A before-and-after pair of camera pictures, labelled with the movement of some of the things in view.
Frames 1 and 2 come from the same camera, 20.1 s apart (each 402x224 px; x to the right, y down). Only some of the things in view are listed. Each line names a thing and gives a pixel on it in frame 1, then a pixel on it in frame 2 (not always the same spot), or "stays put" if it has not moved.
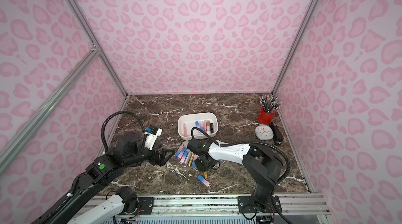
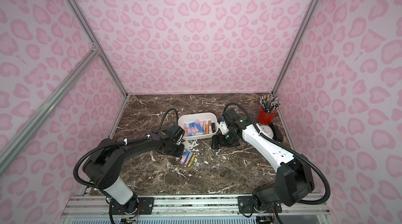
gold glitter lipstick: x=191 y=159 stays put
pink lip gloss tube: x=185 y=129 stays put
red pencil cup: x=264 y=118 stays put
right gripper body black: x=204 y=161 -> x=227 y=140
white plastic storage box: x=208 y=122 stays put
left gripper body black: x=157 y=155 -> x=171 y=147
